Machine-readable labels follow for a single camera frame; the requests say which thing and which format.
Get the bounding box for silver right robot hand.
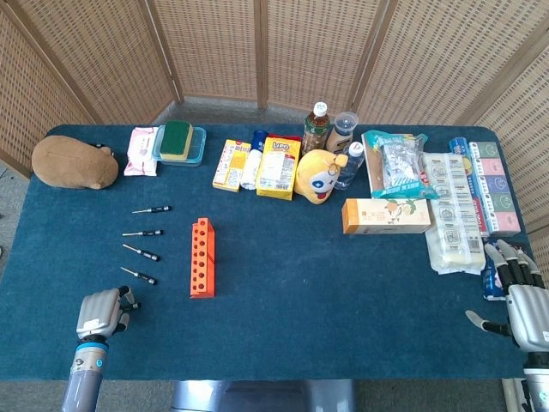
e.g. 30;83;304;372
465;239;549;354

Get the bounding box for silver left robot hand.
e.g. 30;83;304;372
75;285;142;343

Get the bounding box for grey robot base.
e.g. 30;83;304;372
171;379;357;412

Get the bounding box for orange perforated block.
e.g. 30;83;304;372
190;217;217;299

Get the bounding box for blue white tissue pack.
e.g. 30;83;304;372
480;239;528;301

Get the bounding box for long clear pack white items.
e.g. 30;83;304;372
422;152;487;276

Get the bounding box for pastel tissue multipack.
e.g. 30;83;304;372
467;140;522;237

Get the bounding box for brown capybara plush toy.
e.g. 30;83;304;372
31;135;120;191

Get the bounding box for pink white wet wipes pack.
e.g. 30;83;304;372
124;126;160;178

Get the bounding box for orange cream long carton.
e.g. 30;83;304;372
341;197;432;235

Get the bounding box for blue printed roll pack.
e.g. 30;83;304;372
448;136;473;173

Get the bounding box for yellow green sponge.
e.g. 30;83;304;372
160;120;195;162

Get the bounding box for clear plastic container blue lid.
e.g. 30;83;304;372
153;124;208;168

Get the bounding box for teal clear snack bag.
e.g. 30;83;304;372
362;130;441;200

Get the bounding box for small yellow carton box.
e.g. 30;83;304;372
212;138;252;193

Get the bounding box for blue felt table cover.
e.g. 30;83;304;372
0;124;537;382

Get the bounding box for white bottle blue cap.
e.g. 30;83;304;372
239;129;269;191

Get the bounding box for yellow Lipo snack bag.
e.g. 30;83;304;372
256;135;303;202

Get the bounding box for clear water bottle white cap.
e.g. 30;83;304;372
333;141;365;191

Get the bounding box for yellow one-eyed plush toy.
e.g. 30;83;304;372
293;148;349;206

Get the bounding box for coffee drink cup clear lid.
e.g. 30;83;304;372
325;112;359;155

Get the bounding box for brown tea bottle green label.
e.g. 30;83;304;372
301;101;331;156

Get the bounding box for rattan folding screen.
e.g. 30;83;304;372
0;0;549;276

